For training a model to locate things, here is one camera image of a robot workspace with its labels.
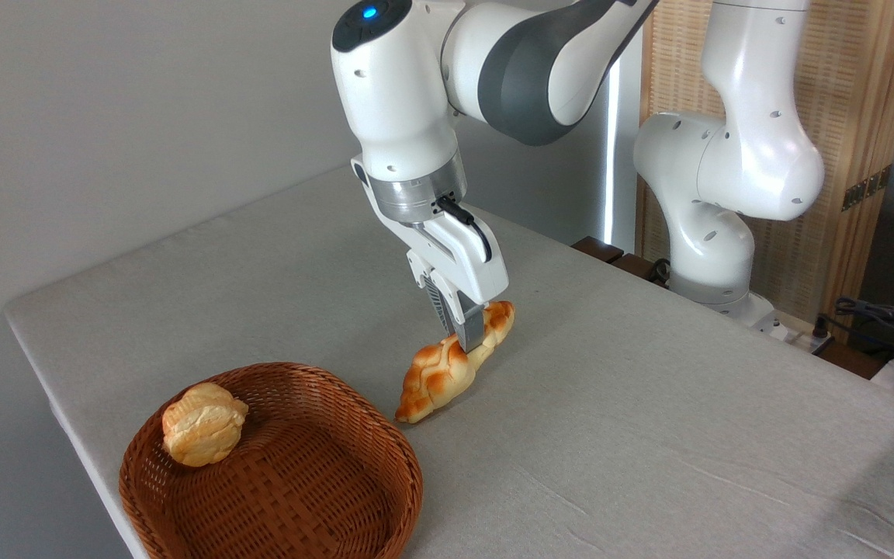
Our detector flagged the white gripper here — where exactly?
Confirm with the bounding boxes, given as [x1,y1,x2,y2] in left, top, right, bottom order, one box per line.
[350,155,511,353]

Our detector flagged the braided golden bread loaf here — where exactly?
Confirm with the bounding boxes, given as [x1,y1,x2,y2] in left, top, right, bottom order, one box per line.
[395,300,516,425]

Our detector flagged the round pale bread roll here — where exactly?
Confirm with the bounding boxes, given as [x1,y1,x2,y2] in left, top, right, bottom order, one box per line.
[161,382,249,468]

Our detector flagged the dark brown wooden block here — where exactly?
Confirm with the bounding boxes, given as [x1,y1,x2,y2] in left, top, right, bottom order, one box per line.
[571,236,625,265]
[610,253,670,289]

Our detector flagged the grey tablecloth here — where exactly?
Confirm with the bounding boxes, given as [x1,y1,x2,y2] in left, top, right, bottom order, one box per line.
[3,165,894,559]

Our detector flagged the brown wicker basket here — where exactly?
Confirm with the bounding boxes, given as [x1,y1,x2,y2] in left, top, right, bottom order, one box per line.
[119,362,424,559]

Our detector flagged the dark metal screen hinge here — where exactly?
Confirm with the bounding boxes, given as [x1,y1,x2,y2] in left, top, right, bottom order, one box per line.
[841,165,893,212]

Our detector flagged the wooden slatted screen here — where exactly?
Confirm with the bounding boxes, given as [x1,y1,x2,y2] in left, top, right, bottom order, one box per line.
[636,0,894,344]

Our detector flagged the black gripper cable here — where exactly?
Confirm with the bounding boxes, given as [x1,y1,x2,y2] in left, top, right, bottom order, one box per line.
[433,196,493,263]

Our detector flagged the black cable bundle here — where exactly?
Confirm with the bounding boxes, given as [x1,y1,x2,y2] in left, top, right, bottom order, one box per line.
[813,297,894,367]

